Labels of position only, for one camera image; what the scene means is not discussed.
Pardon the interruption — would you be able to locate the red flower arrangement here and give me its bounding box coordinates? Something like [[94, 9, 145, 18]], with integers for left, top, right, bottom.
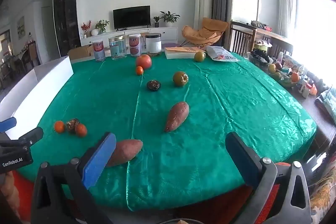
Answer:
[[81, 20, 92, 39]]

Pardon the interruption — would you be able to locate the small dark brown fruit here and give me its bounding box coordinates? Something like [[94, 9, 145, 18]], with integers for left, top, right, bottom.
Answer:
[[66, 118, 80, 132]]

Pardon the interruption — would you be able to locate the covered standing air conditioner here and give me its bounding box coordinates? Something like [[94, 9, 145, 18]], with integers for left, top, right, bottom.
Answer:
[[194, 0, 213, 30]]

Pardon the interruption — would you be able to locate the dark purple tomato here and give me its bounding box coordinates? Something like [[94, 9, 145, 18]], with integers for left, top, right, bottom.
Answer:
[[146, 80, 161, 92]]

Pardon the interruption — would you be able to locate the black television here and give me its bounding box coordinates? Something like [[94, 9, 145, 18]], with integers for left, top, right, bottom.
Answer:
[[113, 5, 151, 29]]

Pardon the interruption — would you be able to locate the wooden bench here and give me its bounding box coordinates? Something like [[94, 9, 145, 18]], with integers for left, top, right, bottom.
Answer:
[[228, 21, 294, 59]]

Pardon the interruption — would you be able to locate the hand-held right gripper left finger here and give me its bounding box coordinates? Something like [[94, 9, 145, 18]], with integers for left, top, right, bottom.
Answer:
[[31, 132, 117, 224]]

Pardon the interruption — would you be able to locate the red label can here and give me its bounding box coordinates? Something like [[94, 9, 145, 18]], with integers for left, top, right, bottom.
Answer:
[[92, 41, 106, 62]]

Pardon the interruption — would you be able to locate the green plant in vase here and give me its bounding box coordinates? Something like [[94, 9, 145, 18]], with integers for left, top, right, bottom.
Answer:
[[94, 20, 110, 34]]

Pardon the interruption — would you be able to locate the person's left hand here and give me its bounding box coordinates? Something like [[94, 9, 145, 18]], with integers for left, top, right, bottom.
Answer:
[[0, 171, 23, 216]]

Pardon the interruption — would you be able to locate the orange lounge chair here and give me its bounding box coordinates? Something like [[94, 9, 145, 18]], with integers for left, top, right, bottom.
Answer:
[[182, 17, 229, 48]]

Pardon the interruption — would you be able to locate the dark glass cabinet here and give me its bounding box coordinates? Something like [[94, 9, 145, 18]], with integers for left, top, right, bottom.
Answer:
[[53, 0, 80, 57]]

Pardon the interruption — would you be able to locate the red cloth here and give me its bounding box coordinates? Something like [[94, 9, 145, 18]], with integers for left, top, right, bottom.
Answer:
[[10, 170, 36, 214]]

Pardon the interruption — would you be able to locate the white tv cabinet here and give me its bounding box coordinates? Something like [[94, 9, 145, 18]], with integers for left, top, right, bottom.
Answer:
[[80, 27, 178, 46]]

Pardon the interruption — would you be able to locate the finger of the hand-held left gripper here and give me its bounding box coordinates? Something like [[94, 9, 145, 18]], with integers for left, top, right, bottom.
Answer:
[[0, 117, 17, 133], [0, 126, 44, 155]]

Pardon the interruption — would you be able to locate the white sheer curtain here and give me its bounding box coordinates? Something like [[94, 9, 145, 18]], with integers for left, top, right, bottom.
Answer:
[[278, 0, 297, 38]]

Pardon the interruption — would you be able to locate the wooden dining chair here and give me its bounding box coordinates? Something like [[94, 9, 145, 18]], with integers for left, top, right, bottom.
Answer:
[[21, 42, 41, 67]]

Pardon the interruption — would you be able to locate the large red tomato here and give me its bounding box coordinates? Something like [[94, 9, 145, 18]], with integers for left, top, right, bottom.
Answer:
[[135, 54, 152, 70]]

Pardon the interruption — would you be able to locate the white plastic bag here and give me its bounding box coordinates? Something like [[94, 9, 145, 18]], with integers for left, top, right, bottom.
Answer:
[[206, 46, 240, 62]]

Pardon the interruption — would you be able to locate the white jar with black lid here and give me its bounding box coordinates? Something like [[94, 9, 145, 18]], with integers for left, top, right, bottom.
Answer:
[[145, 33, 162, 54]]

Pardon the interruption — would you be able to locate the green tablecloth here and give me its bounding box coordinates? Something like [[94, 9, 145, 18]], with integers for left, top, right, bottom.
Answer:
[[20, 52, 318, 211]]

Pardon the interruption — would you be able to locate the red-filled glass jar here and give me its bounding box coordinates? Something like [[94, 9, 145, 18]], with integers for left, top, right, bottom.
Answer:
[[129, 33, 142, 57]]

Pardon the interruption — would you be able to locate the sweet potato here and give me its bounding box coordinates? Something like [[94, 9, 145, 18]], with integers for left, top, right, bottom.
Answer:
[[106, 139, 143, 167], [164, 101, 190, 133]]

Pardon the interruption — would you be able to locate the green-brown tomato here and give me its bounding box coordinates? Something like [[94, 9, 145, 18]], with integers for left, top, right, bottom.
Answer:
[[173, 71, 189, 87]]

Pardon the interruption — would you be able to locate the white foam box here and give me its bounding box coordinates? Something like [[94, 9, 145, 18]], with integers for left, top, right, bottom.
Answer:
[[0, 55, 74, 140]]

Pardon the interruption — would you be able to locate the wooden stool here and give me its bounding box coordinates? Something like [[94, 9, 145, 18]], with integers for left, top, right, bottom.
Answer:
[[140, 32, 151, 48]]

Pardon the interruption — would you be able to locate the cardboard box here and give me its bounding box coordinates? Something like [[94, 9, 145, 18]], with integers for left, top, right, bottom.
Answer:
[[68, 45, 95, 60]]

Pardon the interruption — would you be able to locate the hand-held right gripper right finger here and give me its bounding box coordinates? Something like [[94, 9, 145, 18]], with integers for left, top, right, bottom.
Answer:
[[225, 132, 311, 224]]

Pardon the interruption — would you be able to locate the large green potted plant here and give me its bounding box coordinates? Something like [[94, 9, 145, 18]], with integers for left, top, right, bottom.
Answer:
[[160, 11, 181, 28]]

